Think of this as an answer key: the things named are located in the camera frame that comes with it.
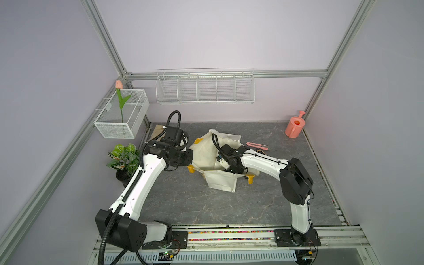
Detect illustrated tote bag yellow handles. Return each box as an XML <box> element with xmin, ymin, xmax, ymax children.
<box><xmin>188</xmin><ymin>129</ymin><xmax>260</xmax><ymax>193</ymax></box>

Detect pink utility knife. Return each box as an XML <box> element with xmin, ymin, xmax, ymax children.
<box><xmin>246</xmin><ymin>142</ymin><xmax>269</xmax><ymax>151</ymax></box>

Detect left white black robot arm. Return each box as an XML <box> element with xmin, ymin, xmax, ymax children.
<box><xmin>95</xmin><ymin>110</ymin><xmax>193</xmax><ymax>265</ymax></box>

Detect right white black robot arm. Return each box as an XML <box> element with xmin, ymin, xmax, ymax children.
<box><xmin>212</xmin><ymin>134</ymin><xmax>321</xmax><ymax>248</ymax></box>

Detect beige work glove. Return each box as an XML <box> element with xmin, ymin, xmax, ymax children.
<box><xmin>150</xmin><ymin>125</ymin><xmax>166</xmax><ymax>141</ymax></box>

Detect potted green plant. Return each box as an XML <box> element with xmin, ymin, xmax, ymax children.
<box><xmin>107</xmin><ymin>143</ymin><xmax>140</xmax><ymax>187</ymax></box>

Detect pink watering can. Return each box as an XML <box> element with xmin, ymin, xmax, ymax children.
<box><xmin>285</xmin><ymin>110</ymin><xmax>306</xmax><ymax>139</ymax></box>

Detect white mesh side basket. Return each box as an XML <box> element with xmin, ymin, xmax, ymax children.
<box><xmin>93</xmin><ymin>89</ymin><xmax>149</xmax><ymax>139</ymax></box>

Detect artificial pink tulip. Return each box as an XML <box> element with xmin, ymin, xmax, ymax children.
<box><xmin>115</xmin><ymin>80</ymin><xmax>131</xmax><ymax>123</ymax></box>

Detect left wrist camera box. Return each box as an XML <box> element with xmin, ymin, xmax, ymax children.
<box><xmin>162</xmin><ymin>126</ymin><xmax>183</xmax><ymax>147</ymax></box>

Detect white wire wall shelf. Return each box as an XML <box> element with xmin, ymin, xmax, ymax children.
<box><xmin>156</xmin><ymin>68</ymin><xmax>256</xmax><ymax>104</ymax></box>

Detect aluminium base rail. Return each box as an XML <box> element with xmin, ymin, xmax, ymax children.
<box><xmin>87</xmin><ymin>225</ymin><xmax>382</xmax><ymax>265</ymax></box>

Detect aluminium cage frame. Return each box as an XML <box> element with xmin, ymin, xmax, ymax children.
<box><xmin>1</xmin><ymin>1</ymin><xmax>375</xmax><ymax>265</ymax></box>

